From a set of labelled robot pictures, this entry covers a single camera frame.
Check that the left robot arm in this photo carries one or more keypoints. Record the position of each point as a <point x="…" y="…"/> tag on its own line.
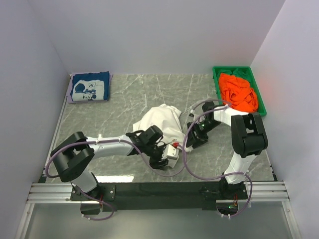
<point x="72" y="156"/>

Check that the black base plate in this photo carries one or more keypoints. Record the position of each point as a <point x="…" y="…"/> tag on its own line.
<point x="168" y="195"/>

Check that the green plastic bin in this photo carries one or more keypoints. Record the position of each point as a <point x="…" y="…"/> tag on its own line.
<point x="217" y="70"/>

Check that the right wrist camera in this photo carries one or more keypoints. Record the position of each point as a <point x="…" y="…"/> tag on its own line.
<point x="195" y="111"/>

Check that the aluminium rail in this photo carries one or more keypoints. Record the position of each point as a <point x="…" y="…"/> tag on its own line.
<point x="55" y="193"/>

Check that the dark green t-shirt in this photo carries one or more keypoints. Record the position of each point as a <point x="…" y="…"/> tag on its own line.
<point x="241" y="72"/>

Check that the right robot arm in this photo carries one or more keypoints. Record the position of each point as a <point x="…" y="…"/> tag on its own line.
<point x="248" y="138"/>

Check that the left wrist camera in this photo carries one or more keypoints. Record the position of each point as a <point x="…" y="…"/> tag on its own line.
<point x="170" y="155"/>

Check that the orange t-shirt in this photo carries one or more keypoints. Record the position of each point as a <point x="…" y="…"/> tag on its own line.
<point x="238" y="92"/>

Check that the folded blue printed t-shirt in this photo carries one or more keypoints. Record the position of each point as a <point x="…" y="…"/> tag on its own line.
<point x="89" y="87"/>

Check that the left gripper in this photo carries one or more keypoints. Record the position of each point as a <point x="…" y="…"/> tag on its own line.
<point x="158" y="159"/>

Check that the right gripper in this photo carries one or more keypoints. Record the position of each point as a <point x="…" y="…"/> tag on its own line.
<point x="196" y="136"/>

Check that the white t-shirt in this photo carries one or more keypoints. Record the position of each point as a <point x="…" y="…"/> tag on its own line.
<point x="167" y="119"/>

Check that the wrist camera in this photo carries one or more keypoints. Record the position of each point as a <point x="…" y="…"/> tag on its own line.
<point x="170" y="155"/>
<point x="195" y="111"/>

